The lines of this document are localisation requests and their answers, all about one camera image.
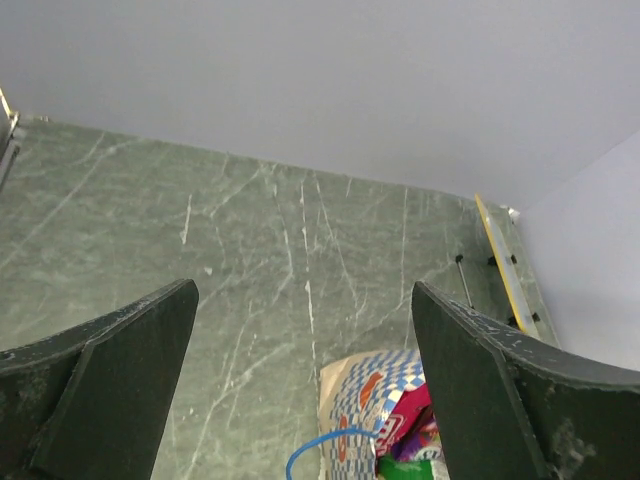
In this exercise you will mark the green candy bag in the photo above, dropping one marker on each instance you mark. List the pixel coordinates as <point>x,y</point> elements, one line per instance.
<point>390,469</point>

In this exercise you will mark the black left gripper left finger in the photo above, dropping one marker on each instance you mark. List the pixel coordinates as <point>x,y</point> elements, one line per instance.
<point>92,401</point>

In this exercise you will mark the red REAL crisps bag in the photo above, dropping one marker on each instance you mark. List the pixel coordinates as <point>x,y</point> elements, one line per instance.
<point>399,412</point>

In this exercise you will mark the blue checkered paper bag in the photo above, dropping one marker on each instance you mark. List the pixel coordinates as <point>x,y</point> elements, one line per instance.
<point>352,394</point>

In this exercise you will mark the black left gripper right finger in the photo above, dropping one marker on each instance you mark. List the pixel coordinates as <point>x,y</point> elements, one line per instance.
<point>509,406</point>

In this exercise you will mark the purple Fox's candy bag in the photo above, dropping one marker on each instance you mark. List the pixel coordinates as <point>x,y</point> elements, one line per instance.
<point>424,444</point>

